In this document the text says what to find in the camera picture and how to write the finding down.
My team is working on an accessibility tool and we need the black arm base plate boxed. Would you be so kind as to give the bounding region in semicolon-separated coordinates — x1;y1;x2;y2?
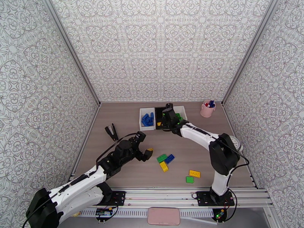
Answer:
96;190;127;206
196;190;235;207

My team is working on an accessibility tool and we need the white alarm clock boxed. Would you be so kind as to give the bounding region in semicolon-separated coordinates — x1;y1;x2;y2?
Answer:
229;136;244;152

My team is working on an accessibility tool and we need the white slotted cable duct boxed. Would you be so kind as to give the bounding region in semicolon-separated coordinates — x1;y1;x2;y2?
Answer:
79;209;215;219

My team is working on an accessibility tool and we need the black stapler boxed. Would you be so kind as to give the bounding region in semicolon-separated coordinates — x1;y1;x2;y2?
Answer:
105;123;119;141

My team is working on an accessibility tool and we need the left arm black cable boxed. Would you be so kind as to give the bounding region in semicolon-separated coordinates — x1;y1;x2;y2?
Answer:
22;132;139;228

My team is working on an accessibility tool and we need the white plastic bin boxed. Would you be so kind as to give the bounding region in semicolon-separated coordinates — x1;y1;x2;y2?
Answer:
139;108;156;131
172;106;188;124

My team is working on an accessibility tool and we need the black plastic bin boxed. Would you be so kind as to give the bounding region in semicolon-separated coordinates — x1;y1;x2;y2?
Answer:
154;106;172;130

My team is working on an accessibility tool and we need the aluminium corner post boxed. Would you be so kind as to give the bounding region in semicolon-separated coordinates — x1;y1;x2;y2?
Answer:
40;0;102;107
221;0;278;107

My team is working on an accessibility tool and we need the pink rectangular pad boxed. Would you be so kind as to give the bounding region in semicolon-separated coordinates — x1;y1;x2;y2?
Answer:
147;207;181;226

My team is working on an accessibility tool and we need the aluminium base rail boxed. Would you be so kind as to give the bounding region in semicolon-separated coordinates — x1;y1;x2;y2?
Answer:
71;186;273;209

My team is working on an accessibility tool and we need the pink metal cup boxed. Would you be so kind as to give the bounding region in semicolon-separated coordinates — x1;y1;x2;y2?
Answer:
200;100;216;118

